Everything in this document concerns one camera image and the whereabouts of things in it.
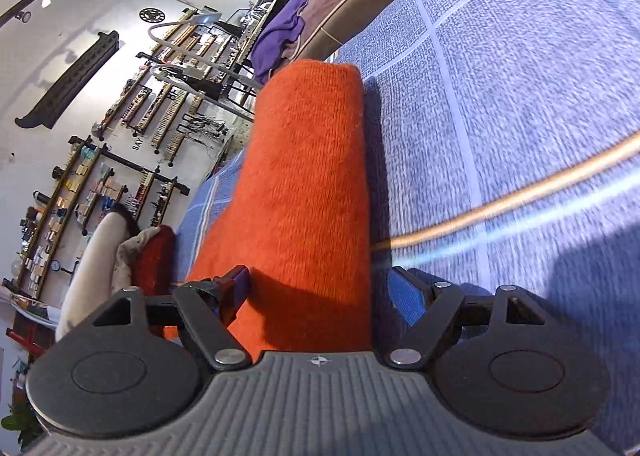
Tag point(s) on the dark red folded garment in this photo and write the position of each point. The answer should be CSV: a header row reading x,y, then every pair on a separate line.
x,y
152,270

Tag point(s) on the green potted plant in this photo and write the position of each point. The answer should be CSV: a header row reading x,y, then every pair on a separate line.
x,y
22,420

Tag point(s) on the blue plaid bed sheet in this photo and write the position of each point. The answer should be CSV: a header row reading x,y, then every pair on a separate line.
x,y
470,100

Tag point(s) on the beige folded garment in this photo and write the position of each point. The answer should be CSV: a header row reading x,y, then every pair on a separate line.
x,y
104,269

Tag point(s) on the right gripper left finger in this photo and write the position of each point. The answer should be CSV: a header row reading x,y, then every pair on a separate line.
x,y
138,362

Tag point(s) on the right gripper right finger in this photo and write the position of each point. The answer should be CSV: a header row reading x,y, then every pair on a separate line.
x,y
497,361

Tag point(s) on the purple cloth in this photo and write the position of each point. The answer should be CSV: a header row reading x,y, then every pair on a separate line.
x,y
284,28

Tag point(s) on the wall shelves with items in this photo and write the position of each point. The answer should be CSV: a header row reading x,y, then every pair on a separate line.
x,y
171,125

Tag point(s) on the orange knit sweater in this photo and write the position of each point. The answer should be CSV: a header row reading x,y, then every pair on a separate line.
x,y
299,217

